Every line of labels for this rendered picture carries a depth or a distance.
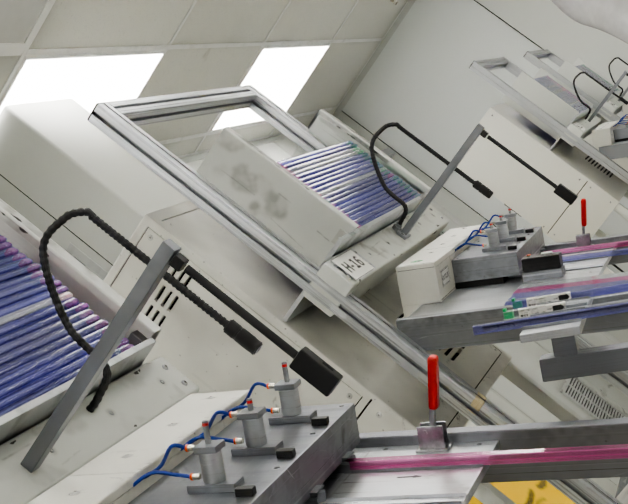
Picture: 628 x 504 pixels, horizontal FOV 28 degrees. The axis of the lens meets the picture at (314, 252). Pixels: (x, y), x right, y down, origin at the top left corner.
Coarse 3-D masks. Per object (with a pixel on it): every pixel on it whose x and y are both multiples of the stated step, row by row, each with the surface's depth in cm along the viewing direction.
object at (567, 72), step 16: (544, 64) 695; (560, 64) 764; (576, 64) 761; (560, 80) 694; (576, 80) 705; (592, 80) 702; (608, 80) 756; (592, 96) 704; (592, 112) 705; (608, 112) 688; (624, 112) 708; (592, 144) 698; (624, 160) 694
